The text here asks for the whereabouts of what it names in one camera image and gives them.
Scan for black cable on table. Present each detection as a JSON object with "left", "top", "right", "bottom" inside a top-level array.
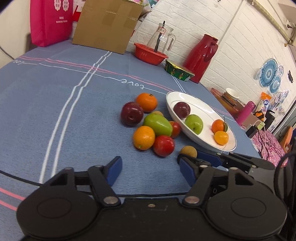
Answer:
[{"left": 0, "top": 170, "right": 193, "bottom": 197}]

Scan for red plastic basket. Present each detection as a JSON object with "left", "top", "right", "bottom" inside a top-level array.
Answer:
[{"left": 134, "top": 43, "right": 168, "bottom": 65}]

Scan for green mango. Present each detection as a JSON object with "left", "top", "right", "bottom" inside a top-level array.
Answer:
[{"left": 143, "top": 113, "right": 173, "bottom": 137}]

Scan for small orange front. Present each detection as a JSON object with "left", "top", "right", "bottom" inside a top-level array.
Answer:
[{"left": 133, "top": 126, "right": 156, "bottom": 151}]

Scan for dark plum in plate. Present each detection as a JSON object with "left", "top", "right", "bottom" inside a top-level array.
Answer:
[{"left": 173, "top": 102, "right": 191, "bottom": 119}]

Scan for blue decorative wall fans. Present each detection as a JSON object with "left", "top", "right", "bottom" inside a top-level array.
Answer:
[{"left": 253, "top": 58, "right": 290, "bottom": 104}]

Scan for red tomato front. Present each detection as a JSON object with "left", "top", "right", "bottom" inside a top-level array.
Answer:
[{"left": 153, "top": 135, "right": 175, "bottom": 157}]

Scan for red thermos jug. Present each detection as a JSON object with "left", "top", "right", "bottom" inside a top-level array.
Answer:
[{"left": 183, "top": 34, "right": 218, "bottom": 83}]

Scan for pink shopping bag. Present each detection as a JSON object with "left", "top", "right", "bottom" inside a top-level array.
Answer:
[{"left": 30, "top": 0, "right": 73, "bottom": 47}]

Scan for green instant noodle bowl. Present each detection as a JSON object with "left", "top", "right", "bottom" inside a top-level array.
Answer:
[{"left": 165, "top": 59, "right": 195, "bottom": 81}]

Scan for orange brown tray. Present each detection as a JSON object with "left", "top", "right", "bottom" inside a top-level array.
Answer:
[{"left": 210, "top": 88, "right": 243, "bottom": 116}]

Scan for black straw in pitcher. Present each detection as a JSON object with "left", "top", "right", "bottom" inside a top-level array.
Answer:
[{"left": 154, "top": 21, "right": 166, "bottom": 52}]

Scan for orange snack packet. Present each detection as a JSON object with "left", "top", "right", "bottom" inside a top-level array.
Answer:
[{"left": 257, "top": 92, "right": 272, "bottom": 113}]

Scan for blue striped tablecloth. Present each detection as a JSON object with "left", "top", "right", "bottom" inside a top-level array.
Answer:
[{"left": 1, "top": 41, "right": 258, "bottom": 240}]

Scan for white oval plate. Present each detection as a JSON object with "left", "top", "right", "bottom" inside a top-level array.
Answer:
[{"left": 166, "top": 91, "right": 237, "bottom": 152}]

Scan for green apple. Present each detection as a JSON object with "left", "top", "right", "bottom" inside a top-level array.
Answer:
[{"left": 185, "top": 114, "right": 203, "bottom": 135}]

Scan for mandarin with green leaf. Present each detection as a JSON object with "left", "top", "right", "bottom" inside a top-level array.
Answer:
[{"left": 211, "top": 120, "right": 228, "bottom": 133}]

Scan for black power adapter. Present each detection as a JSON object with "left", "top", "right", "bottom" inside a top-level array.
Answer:
[{"left": 246, "top": 126, "right": 258, "bottom": 138}]

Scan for large orange mandarin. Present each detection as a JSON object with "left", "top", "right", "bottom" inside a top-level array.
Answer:
[{"left": 135, "top": 93, "right": 158, "bottom": 113}]

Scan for pink water bottle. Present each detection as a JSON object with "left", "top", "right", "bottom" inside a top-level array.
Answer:
[{"left": 235, "top": 101, "right": 256, "bottom": 125}]

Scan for brown cardboard box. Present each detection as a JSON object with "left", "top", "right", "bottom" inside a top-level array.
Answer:
[{"left": 72, "top": 0, "right": 143, "bottom": 54}]

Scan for brown longan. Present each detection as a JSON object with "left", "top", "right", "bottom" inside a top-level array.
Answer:
[
  {"left": 152, "top": 110, "right": 164, "bottom": 116},
  {"left": 180, "top": 146, "right": 198, "bottom": 158}
]

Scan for dark red plum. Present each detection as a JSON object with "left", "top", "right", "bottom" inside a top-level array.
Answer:
[{"left": 120, "top": 102, "right": 144, "bottom": 126}]

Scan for glass pitcher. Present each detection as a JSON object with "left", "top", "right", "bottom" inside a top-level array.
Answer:
[{"left": 147, "top": 24, "right": 176, "bottom": 53}]

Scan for pink floral cloth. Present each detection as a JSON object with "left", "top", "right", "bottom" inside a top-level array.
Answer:
[{"left": 251, "top": 130, "right": 291, "bottom": 167}]

